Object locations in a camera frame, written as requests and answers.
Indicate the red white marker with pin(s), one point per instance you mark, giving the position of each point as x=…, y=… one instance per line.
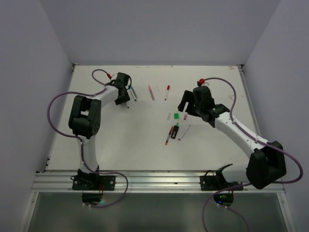
x=167, y=92

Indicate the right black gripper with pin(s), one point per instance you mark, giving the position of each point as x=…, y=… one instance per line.
x=187, y=96

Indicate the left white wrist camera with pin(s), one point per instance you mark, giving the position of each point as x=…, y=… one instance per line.
x=115, y=76

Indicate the right black base bracket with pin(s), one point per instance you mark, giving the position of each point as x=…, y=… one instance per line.
x=214, y=180

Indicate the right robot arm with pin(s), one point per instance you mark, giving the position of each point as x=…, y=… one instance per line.
x=266, y=160

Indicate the pink white marker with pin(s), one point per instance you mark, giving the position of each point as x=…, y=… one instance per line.
x=184, y=133

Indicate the pink clear pen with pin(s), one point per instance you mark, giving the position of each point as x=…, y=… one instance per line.
x=151, y=93

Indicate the black base bracket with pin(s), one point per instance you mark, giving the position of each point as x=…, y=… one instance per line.
x=214, y=180
x=90, y=181

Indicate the orange clear pen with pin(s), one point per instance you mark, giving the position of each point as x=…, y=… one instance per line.
x=169, y=135

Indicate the green black highlighter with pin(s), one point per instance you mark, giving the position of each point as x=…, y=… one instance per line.
x=175, y=130

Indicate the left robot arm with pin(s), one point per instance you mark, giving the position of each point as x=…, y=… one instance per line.
x=85, y=118

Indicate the left black base bracket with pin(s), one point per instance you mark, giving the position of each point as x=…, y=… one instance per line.
x=90, y=181

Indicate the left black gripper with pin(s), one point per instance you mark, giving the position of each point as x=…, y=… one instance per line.
x=125, y=99

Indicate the teal white marker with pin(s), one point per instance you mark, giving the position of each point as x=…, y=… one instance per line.
x=133, y=95

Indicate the aluminium mounting rail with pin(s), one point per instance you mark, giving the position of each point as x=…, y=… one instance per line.
x=138, y=182

